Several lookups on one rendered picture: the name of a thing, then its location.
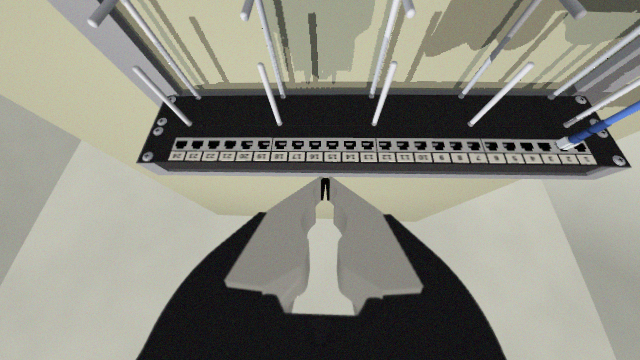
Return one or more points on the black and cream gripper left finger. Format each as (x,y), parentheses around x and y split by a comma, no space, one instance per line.
(267,255)

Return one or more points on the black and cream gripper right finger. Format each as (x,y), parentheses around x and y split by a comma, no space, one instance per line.
(377,256)

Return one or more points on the blue network cable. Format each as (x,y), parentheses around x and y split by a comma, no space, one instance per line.
(605,123)

